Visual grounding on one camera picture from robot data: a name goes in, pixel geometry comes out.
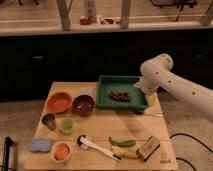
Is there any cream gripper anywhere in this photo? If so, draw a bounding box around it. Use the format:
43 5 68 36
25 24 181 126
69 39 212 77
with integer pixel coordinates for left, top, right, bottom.
134 77 157 106

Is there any dark red grape bunch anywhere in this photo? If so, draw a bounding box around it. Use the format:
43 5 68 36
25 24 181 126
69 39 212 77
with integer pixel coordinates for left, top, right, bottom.
109 92 131 102

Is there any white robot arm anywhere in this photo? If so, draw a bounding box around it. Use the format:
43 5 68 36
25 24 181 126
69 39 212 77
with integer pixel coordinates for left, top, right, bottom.
134 54 213 122

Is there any metal spoon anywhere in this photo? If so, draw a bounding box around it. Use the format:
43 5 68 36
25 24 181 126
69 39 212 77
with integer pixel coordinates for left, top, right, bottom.
133 111 163 117

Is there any green plastic tray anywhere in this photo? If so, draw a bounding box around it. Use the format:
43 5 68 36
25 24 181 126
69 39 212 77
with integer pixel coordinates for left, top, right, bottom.
96 75 148 110

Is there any brown wooden block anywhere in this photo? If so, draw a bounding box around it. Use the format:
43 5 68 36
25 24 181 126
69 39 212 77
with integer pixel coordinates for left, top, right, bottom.
136 136 160 162

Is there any green pepper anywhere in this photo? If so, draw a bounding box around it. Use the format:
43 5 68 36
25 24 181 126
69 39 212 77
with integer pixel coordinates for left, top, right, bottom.
108 137 136 147

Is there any yellow banana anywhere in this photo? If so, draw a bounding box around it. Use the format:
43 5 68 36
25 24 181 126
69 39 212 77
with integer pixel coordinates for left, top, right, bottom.
111 146 138 159

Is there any dark maroon bowl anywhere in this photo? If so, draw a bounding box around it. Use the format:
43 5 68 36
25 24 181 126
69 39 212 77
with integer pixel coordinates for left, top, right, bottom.
71 95 95 117

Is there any light green cup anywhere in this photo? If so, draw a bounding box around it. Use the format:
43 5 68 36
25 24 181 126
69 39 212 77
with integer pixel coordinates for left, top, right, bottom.
59 118 74 134

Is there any orange bowl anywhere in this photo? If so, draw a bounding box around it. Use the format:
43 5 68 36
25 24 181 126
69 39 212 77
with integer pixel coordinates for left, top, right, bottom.
46 92 72 113

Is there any red object on shelf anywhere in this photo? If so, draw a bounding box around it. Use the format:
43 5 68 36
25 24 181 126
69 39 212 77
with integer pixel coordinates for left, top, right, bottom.
79 16 92 25

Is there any small metal cup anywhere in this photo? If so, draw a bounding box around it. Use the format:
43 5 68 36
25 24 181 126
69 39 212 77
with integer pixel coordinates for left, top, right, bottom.
41 113 56 131

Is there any white cup with orange inside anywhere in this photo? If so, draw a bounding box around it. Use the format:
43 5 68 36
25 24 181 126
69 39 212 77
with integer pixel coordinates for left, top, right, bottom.
51 142 71 163

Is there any blue sponge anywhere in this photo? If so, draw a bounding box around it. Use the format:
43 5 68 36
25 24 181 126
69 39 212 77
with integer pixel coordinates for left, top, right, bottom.
30 138 53 152

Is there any black floor cable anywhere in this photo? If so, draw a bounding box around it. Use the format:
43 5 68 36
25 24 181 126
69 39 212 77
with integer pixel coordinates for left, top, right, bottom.
169 132 213 171

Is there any white handled dish brush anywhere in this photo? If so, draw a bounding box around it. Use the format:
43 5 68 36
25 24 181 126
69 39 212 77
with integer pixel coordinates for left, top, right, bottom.
77 135 122 161

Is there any black stand post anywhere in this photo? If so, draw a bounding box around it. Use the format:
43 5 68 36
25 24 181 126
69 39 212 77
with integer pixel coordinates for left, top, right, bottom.
1 137 13 171

